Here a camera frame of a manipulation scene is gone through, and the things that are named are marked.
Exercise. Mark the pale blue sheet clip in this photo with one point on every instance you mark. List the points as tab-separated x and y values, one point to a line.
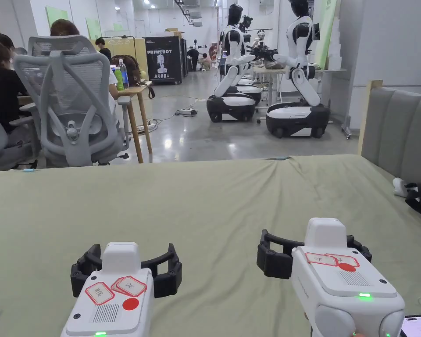
28	171
281	158

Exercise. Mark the group of people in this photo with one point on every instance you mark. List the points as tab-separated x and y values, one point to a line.
200	59

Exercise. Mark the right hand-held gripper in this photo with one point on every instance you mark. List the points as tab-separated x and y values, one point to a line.
340	281

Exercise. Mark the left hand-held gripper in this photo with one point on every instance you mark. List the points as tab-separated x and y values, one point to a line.
108	298

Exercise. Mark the black phone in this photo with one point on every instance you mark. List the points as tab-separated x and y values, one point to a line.
419	328

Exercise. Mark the bed with pale green sheet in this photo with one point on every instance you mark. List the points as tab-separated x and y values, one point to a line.
203	210

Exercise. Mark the white and black robot base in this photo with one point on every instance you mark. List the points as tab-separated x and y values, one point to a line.
251	92

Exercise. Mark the white and black humanoid robot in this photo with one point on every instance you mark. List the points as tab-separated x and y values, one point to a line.
231	70
298	87

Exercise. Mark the white hand controller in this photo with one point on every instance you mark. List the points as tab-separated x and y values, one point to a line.
400	186

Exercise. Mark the grey padded headboard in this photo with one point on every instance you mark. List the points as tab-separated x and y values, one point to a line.
400	126

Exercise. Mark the black printed crate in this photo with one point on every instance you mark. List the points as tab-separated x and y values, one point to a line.
163	59

